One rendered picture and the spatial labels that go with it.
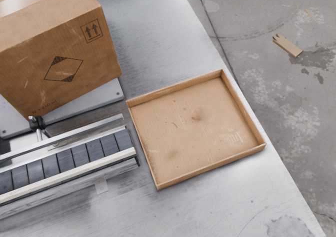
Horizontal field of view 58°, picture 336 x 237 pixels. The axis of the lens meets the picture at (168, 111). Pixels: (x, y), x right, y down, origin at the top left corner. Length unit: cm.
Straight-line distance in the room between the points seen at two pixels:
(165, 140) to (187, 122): 8
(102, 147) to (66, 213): 18
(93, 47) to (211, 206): 50
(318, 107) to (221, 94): 116
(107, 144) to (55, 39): 28
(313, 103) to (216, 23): 85
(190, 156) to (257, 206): 20
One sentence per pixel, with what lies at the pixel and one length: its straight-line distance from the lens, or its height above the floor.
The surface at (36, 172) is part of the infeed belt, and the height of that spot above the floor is 88.
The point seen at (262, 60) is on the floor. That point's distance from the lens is 209.
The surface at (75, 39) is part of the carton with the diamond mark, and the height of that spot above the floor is 106.
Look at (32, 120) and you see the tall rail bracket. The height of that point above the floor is 98.
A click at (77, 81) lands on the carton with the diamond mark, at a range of 87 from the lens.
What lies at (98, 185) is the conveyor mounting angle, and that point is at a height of 83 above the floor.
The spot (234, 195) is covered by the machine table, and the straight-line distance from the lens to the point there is 80.
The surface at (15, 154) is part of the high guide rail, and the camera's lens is 78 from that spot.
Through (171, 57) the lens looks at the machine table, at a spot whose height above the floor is 83.
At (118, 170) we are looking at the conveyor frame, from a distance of 79.
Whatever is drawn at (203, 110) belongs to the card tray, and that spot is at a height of 83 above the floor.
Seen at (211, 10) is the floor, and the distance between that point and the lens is 234.
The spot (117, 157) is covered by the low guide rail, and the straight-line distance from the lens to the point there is 75.
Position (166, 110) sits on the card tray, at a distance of 87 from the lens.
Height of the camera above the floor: 160
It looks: 61 degrees down
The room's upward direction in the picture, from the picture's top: 6 degrees counter-clockwise
